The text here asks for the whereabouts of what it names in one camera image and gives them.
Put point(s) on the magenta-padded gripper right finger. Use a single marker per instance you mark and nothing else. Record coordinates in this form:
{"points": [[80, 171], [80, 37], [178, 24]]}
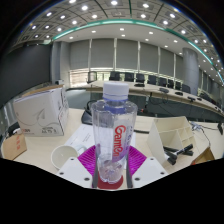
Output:
{"points": [[149, 171]]}

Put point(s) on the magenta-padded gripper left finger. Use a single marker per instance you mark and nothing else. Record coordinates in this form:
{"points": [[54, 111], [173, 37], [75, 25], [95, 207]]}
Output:
{"points": [[72, 171]]}

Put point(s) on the clear plastic water bottle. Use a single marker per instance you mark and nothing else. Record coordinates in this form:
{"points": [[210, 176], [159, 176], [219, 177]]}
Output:
{"points": [[113, 133]]}

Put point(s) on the white printed paper sheet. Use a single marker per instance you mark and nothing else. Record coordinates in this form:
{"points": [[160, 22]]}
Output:
{"points": [[81, 136]]}

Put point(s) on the flat round red coaster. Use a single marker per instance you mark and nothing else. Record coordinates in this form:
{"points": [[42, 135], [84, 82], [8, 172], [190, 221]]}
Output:
{"points": [[110, 186]]}

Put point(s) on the white open organizer box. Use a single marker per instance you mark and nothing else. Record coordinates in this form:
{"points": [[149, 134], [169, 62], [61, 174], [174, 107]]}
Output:
{"points": [[166, 133]]}

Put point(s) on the black desk phone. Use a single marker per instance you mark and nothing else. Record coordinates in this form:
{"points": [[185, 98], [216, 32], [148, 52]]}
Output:
{"points": [[87, 116]]}

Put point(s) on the flat brown cardboard sheet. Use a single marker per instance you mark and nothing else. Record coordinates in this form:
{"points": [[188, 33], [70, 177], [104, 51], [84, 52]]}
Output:
{"points": [[13, 146]]}

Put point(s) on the large white cardboard box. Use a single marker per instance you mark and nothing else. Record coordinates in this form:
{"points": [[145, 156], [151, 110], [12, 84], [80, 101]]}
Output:
{"points": [[40, 113]]}

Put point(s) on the long curved conference desk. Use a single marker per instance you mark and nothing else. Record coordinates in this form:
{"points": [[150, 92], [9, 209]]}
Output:
{"points": [[150, 88]]}

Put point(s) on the row of black office chairs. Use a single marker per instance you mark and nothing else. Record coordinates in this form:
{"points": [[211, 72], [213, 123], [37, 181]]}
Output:
{"points": [[129, 76]]}

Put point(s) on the round recessed ceiling lights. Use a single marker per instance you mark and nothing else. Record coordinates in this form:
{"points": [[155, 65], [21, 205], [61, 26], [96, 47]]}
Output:
{"points": [[84, 7]]}

